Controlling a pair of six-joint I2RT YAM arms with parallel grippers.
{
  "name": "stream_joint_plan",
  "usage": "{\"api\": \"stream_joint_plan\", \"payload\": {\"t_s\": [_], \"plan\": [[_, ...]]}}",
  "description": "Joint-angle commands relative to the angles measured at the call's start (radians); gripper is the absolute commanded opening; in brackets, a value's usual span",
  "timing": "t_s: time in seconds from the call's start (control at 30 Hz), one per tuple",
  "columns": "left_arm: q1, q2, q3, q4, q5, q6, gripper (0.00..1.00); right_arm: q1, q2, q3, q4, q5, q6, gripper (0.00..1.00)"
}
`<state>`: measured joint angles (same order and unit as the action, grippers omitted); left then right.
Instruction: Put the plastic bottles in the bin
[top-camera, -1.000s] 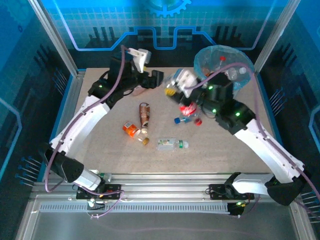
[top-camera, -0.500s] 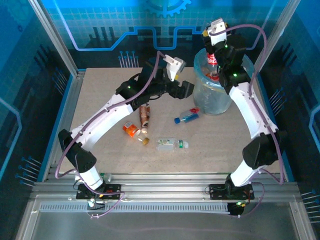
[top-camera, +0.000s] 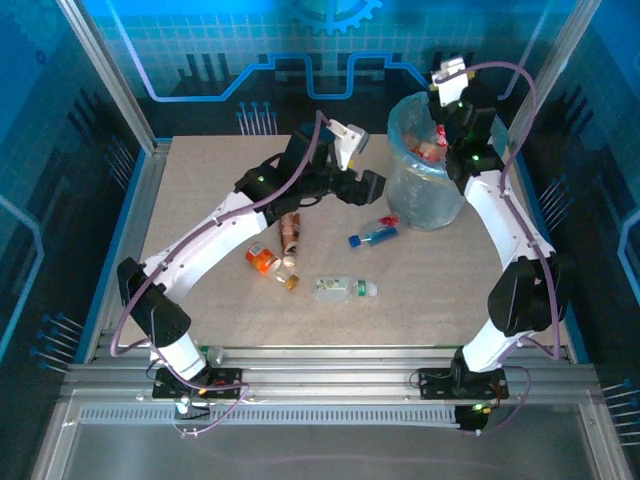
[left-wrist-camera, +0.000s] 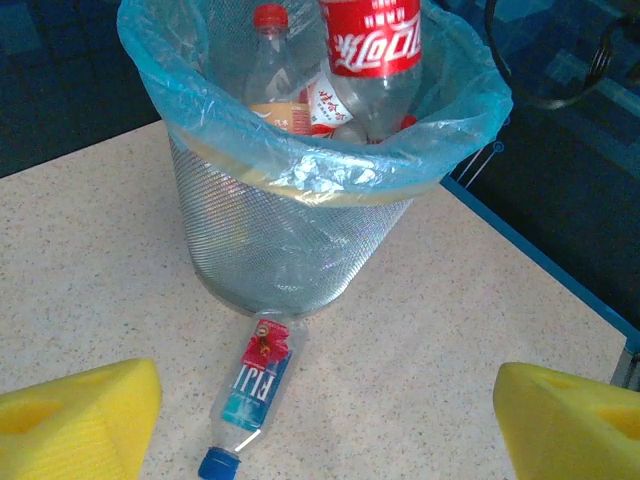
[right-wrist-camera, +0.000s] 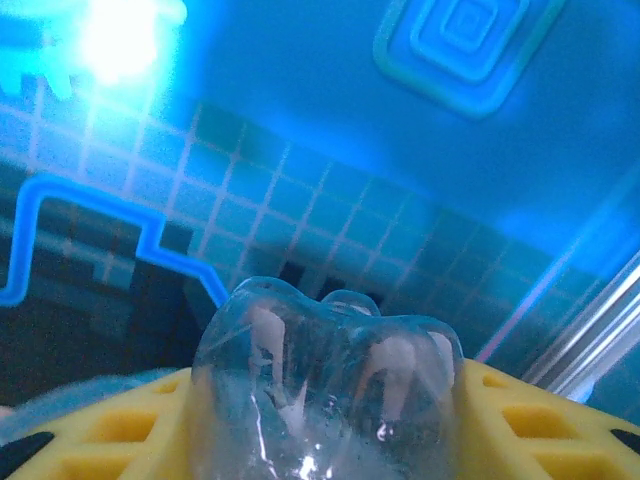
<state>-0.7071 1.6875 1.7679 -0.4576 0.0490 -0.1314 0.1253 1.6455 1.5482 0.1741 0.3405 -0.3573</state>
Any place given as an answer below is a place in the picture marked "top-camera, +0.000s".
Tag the green label water bottle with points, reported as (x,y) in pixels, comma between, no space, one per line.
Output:
(332,285)

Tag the clear plastic trash bin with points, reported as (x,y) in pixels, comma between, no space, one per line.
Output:
(425,210)

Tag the blue plastic bin liner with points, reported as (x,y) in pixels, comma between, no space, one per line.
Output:
(405,120)

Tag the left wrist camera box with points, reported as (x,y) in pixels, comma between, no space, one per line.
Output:
(350,140)

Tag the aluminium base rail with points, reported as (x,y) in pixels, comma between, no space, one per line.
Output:
(325,370)

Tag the aluminium frame post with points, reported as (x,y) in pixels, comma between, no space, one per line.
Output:
(562,50)
(110,75)

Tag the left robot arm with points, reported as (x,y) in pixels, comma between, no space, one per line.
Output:
(210,240)

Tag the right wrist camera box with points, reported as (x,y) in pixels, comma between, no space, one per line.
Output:
(450,82)

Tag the black controller box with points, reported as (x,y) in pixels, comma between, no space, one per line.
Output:
(470,420)

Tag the brown label plastic bottle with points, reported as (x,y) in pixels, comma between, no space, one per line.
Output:
(290,230)

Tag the Fiji water bottle blue cap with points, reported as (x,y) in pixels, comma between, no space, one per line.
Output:
(375,234)

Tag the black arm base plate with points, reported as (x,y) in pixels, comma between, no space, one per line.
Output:
(432,382)
(230,380)

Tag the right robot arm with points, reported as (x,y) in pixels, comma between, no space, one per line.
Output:
(505,220)

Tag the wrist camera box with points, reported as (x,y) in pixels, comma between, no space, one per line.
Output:
(350,140)
(450,82)

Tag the orange label bottle gold cap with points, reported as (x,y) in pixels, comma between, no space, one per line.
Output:
(261,256)

